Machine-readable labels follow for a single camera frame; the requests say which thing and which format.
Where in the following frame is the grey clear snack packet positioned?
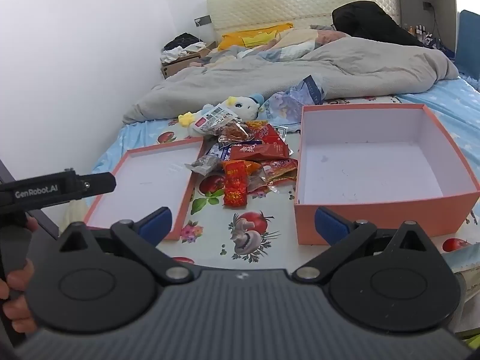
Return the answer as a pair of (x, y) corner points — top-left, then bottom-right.
(185, 154), (222, 176)

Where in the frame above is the red gold candy packet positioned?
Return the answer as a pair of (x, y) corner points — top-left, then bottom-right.
(222, 160), (260, 208)

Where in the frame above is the dark red sachet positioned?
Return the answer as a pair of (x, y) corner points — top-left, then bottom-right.
(229, 143), (290, 161)

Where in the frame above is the white shrimp snack bag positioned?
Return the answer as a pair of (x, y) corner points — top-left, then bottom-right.
(187, 105), (250, 146)

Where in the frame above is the red label spicy strip pack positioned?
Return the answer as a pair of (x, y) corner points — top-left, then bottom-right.
(247, 158), (298, 194)

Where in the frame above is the blue white noodle snack bag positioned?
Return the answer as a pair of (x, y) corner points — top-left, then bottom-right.
(205, 141), (261, 161)

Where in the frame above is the red yellow tofu snack pack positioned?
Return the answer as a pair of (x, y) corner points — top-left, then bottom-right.
(246, 120), (285, 146)

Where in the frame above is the person's left hand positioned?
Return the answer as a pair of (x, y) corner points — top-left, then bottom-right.
(0, 214), (40, 333)

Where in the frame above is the pink box lid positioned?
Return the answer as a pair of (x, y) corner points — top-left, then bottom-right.
(84, 138), (204, 241)

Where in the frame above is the pink storage box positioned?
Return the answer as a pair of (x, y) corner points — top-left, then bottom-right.
(294, 103), (479, 245)

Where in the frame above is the blue floral tissue pack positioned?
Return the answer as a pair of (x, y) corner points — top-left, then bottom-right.
(257, 74), (326, 130)

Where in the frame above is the white blue plush toy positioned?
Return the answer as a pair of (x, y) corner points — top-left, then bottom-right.
(177, 94), (264, 137)

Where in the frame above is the grey duvet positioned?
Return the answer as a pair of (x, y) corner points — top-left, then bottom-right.
(123, 37), (458, 125)

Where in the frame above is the cardboard box with clothes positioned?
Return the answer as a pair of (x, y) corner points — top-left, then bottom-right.
(160, 33), (216, 79)

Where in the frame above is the patchwork blanket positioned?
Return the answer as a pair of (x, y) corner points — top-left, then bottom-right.
(201, 26), (348, 65)

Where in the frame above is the yellow pillow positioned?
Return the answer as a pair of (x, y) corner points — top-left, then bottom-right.
(217, 23), (294, 50)

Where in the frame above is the blue chair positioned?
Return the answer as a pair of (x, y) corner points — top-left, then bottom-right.
(455, 10), (480, 80)

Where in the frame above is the cream quilted headboard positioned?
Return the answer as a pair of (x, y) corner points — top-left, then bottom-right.
(207, 0), (401, 37)

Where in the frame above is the grey wardrobe shelf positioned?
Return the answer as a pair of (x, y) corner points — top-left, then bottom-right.
(400, 0), (457, 50)

